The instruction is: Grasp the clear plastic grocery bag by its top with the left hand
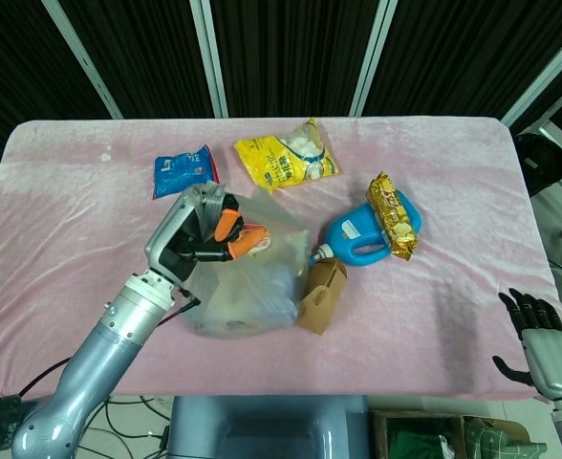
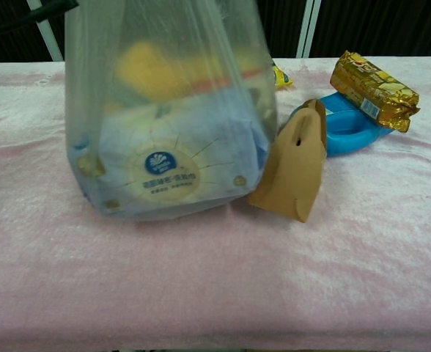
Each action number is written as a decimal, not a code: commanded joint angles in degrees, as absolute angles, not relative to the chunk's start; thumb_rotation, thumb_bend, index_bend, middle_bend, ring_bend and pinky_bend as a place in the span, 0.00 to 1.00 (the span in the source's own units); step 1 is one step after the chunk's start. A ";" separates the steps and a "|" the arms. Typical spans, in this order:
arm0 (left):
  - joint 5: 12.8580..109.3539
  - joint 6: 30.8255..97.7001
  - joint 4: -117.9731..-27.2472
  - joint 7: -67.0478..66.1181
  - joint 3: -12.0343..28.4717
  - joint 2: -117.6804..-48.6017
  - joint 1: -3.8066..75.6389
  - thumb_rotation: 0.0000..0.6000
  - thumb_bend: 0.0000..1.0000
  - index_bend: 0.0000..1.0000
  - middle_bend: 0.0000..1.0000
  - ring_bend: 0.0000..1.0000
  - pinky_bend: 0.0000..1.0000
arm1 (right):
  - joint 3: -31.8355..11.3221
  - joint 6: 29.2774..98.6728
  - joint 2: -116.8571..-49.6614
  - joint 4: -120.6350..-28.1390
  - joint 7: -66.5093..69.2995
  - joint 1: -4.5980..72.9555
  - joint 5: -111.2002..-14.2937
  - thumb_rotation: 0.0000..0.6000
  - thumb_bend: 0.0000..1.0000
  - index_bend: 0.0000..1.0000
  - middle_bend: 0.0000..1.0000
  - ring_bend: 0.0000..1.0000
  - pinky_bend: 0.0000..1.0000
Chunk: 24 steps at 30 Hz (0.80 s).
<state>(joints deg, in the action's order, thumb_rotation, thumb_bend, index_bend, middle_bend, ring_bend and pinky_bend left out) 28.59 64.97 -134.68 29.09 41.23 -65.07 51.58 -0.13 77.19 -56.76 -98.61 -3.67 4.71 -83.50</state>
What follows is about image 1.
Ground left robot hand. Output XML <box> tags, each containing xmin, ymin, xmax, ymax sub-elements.
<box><xmin>144</xmin><ymin>193</ymin><xmax>269</xmax><ymax>284</ymax></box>

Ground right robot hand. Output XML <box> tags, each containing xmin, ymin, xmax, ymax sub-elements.
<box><xmin>492</xmin><ymin>287</ymin><xmax>562</xmax><ymax>402</ymax></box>

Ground translucent plastic bag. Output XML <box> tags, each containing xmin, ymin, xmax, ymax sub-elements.
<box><xmin>178</xmin><ymin>181</ymin><xmax>311</xmax><ymax>340</ymax></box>

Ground yellow candy bag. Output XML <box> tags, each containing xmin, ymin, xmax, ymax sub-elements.
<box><xmin>234</xmin><ymin>117</ymin><xmax>340</xmax><ymax>195</ymax></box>

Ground blue snack packet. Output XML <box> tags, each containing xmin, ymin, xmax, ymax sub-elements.
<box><xmin>152</xmin><ymin>144</ymin><xmax>220</xmax><ymax>201</ymax></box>

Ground blue tissue pack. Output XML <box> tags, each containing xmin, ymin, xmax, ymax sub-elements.
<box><xmin>254</xmin><ymin>265</ymin><xmax>302</xmax><ymax>329</ymax></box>

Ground pink velvet tablecloth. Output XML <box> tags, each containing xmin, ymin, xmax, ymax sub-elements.
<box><xmin>0</xmin><ymin>117</ymin><xmax>562</xmax><ymax>401</ymax></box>

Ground brown cardboard gable box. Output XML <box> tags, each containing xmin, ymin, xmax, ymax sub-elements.
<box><xmin>295</xmin><ymin>257</ymin><xmax>349</xmax><ymax>335</ymax></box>

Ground blue detergent bottle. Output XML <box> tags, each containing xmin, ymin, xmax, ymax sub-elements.
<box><xmin>309</xmin><ymin>200</ymin><xmax>424</xmax><ymax>267</ymax></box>

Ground black round stool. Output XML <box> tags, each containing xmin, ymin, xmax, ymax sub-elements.
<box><xmin>514</xmin><ymin>132</ymin><xmax>562</xmax><ymax>197</ymax></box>

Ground gold foil snack package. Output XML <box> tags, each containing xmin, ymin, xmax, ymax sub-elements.
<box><xmin>365</xmin><ymin>171</ymin><xmax>421</xmax><ymax>262</ymax></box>

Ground black curtain panel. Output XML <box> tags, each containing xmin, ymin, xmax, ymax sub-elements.
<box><xmin>211</xmin><ymin>0</ymin><xmax>382</xmax><ymax>119</ymax></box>

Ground grey robot torso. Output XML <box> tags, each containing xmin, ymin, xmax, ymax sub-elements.
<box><xmin>165</xmin><ymin>395</ymin><xmax>373</xmax><ymax>459</ymax></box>

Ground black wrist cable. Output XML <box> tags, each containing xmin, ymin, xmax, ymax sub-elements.
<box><xmin>154</xmin><ymin>285</ymin><xmax>202</xmax><ymax>329</ymax></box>

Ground white frame post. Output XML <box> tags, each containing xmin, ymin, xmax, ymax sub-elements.
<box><xmin>41</xmin><ymin>0</ymin><xmax>124</xmax><ymax>120</ymax></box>
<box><xmin>351</xmin><ymin>0</ymin><xmax>400</xmax><ymax>117</ymax></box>
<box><xmin>188</xmin><ymin>0</ymin><xmax>229</xmax><ymax>119</ymax></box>
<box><xmin>500</xmin><ymin>23</ymin><xmax>562</xmax><ymax>128</ymax></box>

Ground black floor cables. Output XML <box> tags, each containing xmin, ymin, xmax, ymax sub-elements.
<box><xmin>77</xmin><ymin>395</ymin><xmax>173</xmax><ymax>459</ymax></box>

